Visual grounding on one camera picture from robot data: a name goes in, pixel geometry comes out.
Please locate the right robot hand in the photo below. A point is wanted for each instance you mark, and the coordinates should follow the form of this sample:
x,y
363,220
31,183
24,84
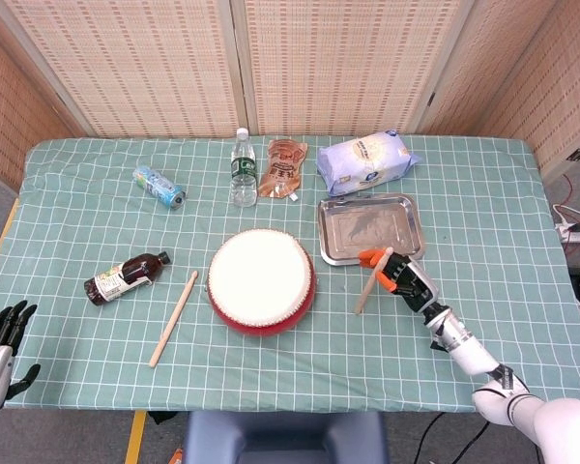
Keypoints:
x,y
411,280

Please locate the wooden drumstick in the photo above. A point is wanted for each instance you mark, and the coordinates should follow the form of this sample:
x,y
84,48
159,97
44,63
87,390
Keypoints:
x,y
367,287
174,319

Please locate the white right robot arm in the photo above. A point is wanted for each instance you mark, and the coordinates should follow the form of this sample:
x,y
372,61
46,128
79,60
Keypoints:
x,y
464,343

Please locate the stainless steel tray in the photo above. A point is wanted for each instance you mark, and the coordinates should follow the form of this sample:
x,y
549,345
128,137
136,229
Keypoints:
x,y
367,227

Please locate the red drum with white head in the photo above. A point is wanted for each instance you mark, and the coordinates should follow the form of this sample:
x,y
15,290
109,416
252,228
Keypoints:
x,y
256,280

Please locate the blue white snack bag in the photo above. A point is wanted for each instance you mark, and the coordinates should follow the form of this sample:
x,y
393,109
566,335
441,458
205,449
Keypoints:
x,y
362,159

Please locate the green checked tablecloth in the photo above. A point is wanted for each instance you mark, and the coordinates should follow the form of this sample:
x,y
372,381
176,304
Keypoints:
x,y
290,367

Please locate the dark tea bottle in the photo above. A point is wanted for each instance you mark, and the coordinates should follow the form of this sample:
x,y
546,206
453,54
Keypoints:
x,y
121,280

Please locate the white power strip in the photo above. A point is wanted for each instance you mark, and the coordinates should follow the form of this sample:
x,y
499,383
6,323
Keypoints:
x,y
575,237

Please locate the brown snack pouch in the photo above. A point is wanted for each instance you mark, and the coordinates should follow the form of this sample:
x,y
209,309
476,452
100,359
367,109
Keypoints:
x,y
280,169

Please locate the clear water bottle green label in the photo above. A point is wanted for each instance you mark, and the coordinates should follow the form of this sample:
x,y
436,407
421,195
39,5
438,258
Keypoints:
x,y
243,169

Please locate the dark blue chair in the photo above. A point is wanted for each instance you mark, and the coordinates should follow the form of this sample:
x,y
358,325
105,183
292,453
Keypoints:
x,y
285,440

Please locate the blue drink can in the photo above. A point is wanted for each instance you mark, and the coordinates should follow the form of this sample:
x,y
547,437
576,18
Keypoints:
x,y
159,186

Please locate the bamboo folding screen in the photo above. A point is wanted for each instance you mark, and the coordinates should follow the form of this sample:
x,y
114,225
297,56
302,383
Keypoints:
x,y
150,63

